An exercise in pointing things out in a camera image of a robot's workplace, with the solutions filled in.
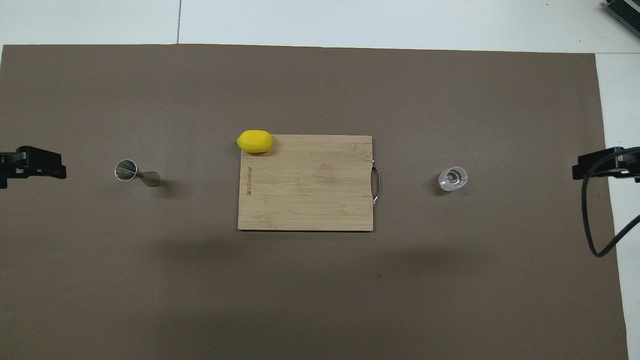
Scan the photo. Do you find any grey ribbed device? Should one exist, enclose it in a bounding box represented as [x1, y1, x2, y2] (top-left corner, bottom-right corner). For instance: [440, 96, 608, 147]
[602, 0, 640, 38]

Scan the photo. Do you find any small clear glass cup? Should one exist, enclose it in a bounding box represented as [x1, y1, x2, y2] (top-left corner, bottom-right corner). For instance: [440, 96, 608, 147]
[438, 166, 469, 192]

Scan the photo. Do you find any yellow lemon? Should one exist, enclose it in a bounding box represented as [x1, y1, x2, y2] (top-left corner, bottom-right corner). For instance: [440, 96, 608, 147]
[236, 129, 274, 154]

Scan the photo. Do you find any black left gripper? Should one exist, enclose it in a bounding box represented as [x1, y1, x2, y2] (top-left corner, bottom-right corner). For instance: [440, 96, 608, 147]
[0, 145, 67, 189]

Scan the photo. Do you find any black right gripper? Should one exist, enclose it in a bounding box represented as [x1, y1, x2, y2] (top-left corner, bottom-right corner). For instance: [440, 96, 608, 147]
[572, 146, 640, 182]

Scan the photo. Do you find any bamboo cutting board, metal handle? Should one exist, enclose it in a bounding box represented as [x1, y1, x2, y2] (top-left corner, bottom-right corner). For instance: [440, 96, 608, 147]
[237, 134, 382, 232]

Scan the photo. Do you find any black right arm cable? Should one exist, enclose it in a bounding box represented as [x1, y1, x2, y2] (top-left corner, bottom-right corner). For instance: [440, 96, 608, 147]
[581, 146, 640, 258]

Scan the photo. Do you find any steel double jigger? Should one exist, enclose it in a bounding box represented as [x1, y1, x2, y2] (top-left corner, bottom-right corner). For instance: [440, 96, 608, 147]
[114, 159, 161, 188]

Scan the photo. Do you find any large brown table mat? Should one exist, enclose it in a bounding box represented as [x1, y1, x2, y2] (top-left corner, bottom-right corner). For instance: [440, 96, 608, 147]
[0, 44, 630, 360]

